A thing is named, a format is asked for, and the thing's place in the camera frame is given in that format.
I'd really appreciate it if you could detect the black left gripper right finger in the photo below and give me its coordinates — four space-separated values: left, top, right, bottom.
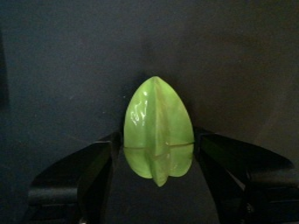
192 128 299 224

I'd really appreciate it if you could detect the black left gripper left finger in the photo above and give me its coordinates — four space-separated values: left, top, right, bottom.
22 131 122 224

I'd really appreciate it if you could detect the green toy starfruit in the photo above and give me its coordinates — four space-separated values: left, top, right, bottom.
122 75 194 188

